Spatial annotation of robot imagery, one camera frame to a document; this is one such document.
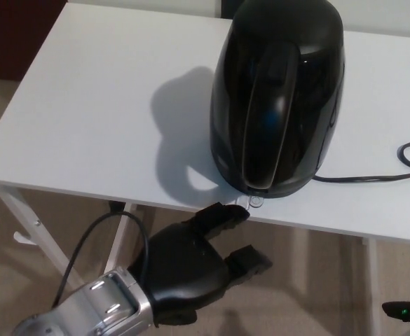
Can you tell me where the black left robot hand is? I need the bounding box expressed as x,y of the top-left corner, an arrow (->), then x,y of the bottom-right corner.
127,202 -> 274,328

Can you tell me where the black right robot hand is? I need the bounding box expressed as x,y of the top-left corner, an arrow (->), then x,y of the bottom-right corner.
381,298 -> 410,330

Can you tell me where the white hook on table leg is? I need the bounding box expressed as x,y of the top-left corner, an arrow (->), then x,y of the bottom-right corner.
13,231 -> 38,246

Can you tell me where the black electric kettle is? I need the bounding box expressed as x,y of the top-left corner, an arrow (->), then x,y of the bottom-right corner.
209,0 -> 347,200

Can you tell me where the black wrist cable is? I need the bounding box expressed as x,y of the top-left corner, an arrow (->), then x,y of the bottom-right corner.
51,210 -> 150,309

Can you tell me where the black kettle power cord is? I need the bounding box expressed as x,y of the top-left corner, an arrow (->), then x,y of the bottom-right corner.
312,140 -> 410,184

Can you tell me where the white table with metal frame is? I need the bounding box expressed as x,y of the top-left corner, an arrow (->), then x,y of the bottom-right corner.
0,2 -> 410,304

